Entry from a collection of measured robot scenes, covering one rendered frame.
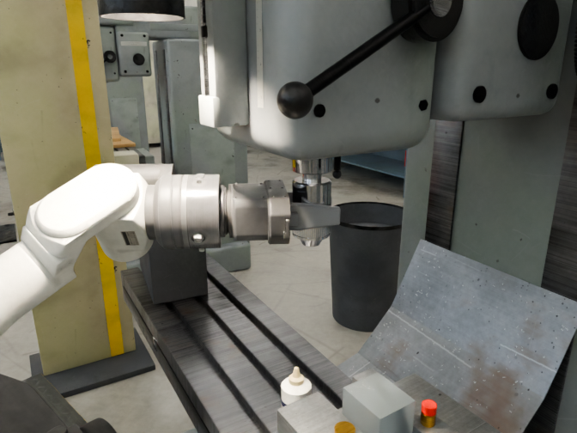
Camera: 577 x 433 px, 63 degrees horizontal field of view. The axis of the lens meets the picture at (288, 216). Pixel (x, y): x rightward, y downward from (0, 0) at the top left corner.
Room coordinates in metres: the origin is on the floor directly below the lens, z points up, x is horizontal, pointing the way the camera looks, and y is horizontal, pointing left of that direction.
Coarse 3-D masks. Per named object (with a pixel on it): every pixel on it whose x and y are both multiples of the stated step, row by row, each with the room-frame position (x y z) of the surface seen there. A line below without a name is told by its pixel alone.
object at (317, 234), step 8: (296, 192) 0.54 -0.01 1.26; (304, 192) 0.53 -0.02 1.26; (312, 192) 0.53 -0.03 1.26; (320, 192) 0.53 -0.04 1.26; (328, 192) 0.54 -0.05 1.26; (296, 200) 0.54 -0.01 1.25; (304, 200) 0.53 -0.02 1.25; (312, 200) 0.53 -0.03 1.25; (320, 200) 0.53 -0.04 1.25; (328, 200) 0.54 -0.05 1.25; (296, 232) 0.54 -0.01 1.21; (304, 232) 0.53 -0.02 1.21; (312, 232) 0.53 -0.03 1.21; (320, 232) 0.53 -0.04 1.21; (328, 232) 0.54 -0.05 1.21; (304, 240) 0.53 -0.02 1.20; (312, 240) 0.53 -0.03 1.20; (320, 240) 0.53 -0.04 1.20
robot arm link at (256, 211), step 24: (192, 192) 0.51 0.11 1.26; (216, 192) 0.51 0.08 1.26; (240, 192) 0.53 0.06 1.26; (264, 192) 0.54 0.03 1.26; (192, 216) 0.50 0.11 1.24; (216, 216) 0.50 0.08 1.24; (240, 216) 0.50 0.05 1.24; (264, 216) 0.51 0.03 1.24; (288, 216) 0.49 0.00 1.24; (192, 240) 0.50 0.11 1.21; (216, 240) 0.51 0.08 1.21; (240, 240) 0.51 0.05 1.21; (264, 240) 0.51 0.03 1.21; (288, 240) 0.50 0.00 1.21
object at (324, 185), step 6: (294, 180) 0.55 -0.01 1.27; (300, 180) 0.55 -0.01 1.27; (324, 180) 0.55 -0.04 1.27; (330, 180) 0.55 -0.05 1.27; (294, 186) 0.54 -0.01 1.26; (300, 186) 0.54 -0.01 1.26; (306, 186) 0.53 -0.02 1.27; (312, 186) 0.53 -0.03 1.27; (318, 186) 0.53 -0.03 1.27; (324, 186) 0.54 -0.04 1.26; (330, 186) 0.54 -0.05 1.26
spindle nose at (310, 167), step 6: (300, 162) 0.54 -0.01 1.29; (306, 162) 0.53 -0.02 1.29; (312, 162) 0.53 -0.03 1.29; (318, 162) 0.53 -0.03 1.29; (324, 162) 0.53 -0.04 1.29; (330, 162) 0.54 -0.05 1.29; (294, 168) 0.54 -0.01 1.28; (300, 168) 0.54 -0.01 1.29; (306, 168) 0.53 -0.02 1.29; (312, 168) 0.53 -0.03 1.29; (318, 168) 0.53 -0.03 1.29; (324, 168) 0.53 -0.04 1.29; (330, 168) 0.54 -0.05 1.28
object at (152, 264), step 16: (144, 256) 0.98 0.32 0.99; (160, 256) 0.91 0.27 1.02; (176, 256) 0.93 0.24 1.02; (192, 256) 0.94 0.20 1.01; (144, 272) 1.01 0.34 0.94; (160, 272) 0.91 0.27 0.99; (176, 272) 0.92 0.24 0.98; (192, 272) 0.94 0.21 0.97; (160, 288) 0.91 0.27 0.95; (176, 288) 0.92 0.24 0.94; (192, 288) 0.94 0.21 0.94
